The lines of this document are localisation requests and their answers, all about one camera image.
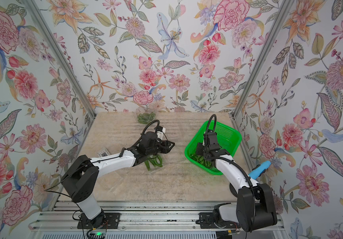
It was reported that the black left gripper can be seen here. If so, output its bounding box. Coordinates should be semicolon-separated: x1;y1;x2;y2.
146;139;176;156

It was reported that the green plastic mesh basket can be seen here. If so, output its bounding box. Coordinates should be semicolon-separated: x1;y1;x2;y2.
184;120;242;175

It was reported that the clear pepper container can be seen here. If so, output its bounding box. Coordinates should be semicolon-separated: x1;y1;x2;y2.
138;153;170;174
136;111;156;124

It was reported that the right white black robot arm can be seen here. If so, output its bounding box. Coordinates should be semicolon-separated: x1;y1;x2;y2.
196;114;278;233

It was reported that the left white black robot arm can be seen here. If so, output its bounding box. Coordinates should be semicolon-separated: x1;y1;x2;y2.
61;120;175;225

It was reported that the black round microphone stand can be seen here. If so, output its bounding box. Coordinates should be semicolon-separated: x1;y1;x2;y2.
229;183;238;198

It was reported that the blue toy microphone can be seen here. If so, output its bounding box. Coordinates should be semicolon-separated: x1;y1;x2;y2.
248;161;271;180

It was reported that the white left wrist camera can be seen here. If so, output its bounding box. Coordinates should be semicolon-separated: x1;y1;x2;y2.
156;126;166;140

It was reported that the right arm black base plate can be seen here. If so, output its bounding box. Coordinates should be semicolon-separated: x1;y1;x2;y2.
195;212;240;230

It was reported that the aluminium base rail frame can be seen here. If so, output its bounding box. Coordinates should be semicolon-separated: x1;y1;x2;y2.
27;201;288;239

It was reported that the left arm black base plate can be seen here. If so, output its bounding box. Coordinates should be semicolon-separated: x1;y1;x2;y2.
77;213;121;229

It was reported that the right aluminium corner post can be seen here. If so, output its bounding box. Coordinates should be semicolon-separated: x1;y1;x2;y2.
232;1;294;120

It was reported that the aluminium corner post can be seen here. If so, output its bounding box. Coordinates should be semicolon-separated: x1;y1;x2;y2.
22;0;96;120
232;1;294;120

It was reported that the left aluminium corner post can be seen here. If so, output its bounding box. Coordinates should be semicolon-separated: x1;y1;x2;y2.
22;0;96;120

